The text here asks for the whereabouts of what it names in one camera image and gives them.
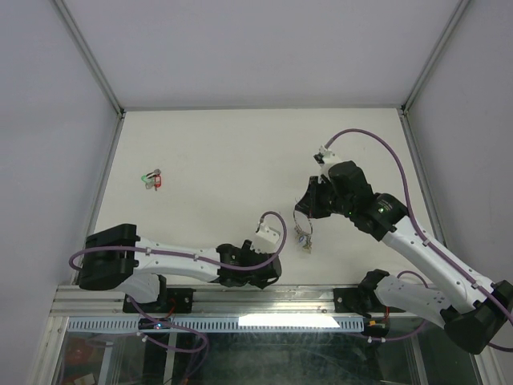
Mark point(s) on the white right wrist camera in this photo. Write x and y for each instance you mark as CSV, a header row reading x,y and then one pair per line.
x,y
326,159

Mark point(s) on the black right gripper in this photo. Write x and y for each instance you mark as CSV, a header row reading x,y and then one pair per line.
x,y
308,205

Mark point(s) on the key with red tag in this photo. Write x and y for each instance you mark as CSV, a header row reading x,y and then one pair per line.
x,y
156,182

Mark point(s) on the white slotted cable duct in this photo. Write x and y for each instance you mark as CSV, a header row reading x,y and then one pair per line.
x,y
258,323

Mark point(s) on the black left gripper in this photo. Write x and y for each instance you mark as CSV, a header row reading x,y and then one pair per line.
x,y
247,251

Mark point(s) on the left aluminium frame post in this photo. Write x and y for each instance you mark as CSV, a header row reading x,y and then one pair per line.
x,y
83,48

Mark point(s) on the metal mounting rail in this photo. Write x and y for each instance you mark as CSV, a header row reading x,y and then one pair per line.
x,y
211,300

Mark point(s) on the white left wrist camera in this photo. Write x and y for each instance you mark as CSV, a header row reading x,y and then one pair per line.
x,y
266,239

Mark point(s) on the key with green tag left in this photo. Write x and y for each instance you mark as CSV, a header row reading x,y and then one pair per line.
x,y
147,178

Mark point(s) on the aluminium frame post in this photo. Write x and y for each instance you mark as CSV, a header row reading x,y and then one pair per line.
x,y
83,48
436,53

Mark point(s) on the right aluminium frame post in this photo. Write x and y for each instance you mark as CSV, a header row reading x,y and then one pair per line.
x,y
436,53

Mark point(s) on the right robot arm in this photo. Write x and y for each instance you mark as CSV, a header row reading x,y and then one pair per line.
x,y
468,306

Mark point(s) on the silver keyring with keys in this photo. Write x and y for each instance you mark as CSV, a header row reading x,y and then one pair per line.
x,y
303,228

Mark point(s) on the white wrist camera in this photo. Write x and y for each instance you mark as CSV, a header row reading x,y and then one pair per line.
x,y
266,239
326,159

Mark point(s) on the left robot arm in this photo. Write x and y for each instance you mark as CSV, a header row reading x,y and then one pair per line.
x,y
118,259

